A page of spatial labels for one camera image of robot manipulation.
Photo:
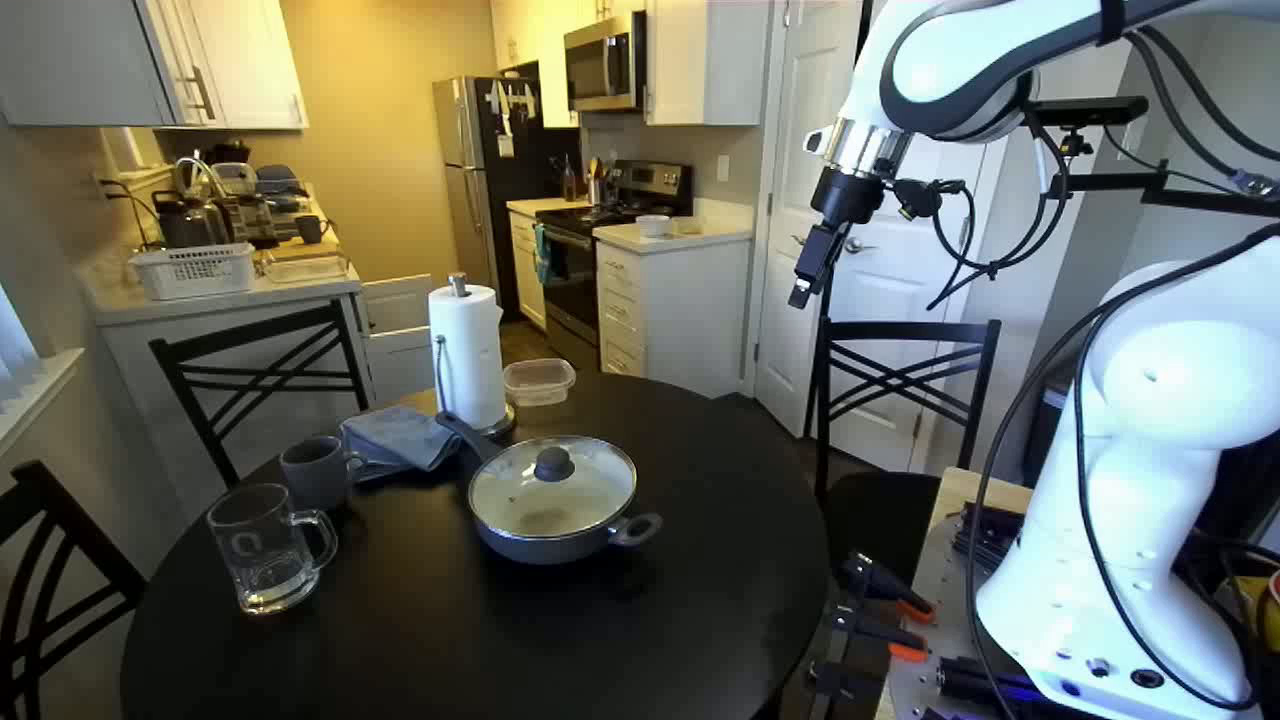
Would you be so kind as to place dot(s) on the black metal mounting bar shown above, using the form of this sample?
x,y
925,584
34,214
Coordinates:
x,y
1175,184

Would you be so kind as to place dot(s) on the black metal chair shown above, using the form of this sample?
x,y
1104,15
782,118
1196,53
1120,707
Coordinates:
x,y
907,387
263,380
45,584

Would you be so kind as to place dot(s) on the black and steel refrigerator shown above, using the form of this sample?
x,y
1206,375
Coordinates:
x,y
485,175

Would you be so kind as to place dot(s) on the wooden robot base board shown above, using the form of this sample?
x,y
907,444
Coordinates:
x,y
932,574

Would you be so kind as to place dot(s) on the blue folded cloth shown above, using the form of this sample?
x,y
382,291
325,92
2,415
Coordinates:
x,y
399,438

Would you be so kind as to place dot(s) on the glass lid with dark knob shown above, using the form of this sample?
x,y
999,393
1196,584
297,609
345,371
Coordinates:
x,y
552,486

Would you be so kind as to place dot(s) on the clear plastic storage bin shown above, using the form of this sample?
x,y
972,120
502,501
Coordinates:
x,y
194,268

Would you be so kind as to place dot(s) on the white paper towel roll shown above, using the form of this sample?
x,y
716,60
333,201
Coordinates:
x,y
466,354

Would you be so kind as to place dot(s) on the clear glass mug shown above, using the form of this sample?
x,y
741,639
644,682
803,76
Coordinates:
x,y
265,547

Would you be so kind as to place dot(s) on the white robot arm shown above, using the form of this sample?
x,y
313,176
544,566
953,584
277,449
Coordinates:
x,y
1175,400

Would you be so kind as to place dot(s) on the white panel door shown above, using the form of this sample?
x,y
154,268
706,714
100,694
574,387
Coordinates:
x,y
803,243

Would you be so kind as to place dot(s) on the black clamp with orange grip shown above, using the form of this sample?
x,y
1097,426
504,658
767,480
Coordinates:
x,y
882,583
875,625

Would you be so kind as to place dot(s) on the black kitchen stove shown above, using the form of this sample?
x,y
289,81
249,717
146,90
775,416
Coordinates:
x,y
601,243

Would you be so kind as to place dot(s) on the gray ceramic mug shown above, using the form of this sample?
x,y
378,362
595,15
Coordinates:
x,y
313,475

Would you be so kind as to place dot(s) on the white kitchen counter peninsula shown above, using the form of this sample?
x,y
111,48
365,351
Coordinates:
x,y
172,346

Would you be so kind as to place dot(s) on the dark coffee maker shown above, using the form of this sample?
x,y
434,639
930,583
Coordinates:
x,y
187,211

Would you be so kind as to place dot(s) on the tall white wall cabinet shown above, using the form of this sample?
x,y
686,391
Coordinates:
x,y
706,60

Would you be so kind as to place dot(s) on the gray pan with white inside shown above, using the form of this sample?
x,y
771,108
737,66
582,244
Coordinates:
x,y
563,540

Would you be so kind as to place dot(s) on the stainless steel microwave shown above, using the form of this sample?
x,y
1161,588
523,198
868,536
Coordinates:
x,y
606,60

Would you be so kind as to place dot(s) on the clear plastic food container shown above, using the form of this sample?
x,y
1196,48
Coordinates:
x,y
538,380

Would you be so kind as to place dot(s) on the white upper wall cabinet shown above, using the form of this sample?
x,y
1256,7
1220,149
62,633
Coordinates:
x,y
146,60

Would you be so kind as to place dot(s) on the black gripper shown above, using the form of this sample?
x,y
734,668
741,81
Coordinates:
x,y
849,201

